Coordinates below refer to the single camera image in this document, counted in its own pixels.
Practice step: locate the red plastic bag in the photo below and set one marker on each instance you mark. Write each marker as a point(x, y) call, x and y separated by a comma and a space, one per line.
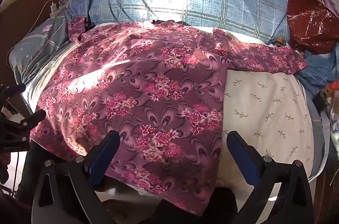
point(309, 22)

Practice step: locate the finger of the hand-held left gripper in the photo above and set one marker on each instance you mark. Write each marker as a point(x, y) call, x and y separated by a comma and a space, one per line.
point(33, 119)
point(14, 89)

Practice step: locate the purple cloth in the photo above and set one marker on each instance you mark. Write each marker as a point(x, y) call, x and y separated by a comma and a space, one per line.
point(329, 4)

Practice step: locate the pink floral shirt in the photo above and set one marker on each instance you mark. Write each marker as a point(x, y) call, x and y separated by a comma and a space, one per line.
point(159, 81)

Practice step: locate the grey cloth with orange stitching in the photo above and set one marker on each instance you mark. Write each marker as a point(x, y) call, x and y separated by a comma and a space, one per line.
point(316, 120)

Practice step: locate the blue cloth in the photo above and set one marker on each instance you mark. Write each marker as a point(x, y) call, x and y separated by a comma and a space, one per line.
point(317, 67)

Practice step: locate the white leaf-print bedsheet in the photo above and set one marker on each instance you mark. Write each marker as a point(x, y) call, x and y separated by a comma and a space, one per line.
point(264, 107)

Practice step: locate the grey star-print pillow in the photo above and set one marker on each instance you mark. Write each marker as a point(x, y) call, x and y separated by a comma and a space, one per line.
point(39, 49)

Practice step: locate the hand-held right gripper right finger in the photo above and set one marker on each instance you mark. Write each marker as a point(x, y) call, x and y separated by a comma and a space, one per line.
point(243, 159)

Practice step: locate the white charger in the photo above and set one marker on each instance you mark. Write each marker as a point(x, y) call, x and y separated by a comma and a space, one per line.
point(54, 9)

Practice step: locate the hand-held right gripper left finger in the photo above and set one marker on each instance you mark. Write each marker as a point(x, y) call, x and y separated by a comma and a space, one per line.
point(103, 156)

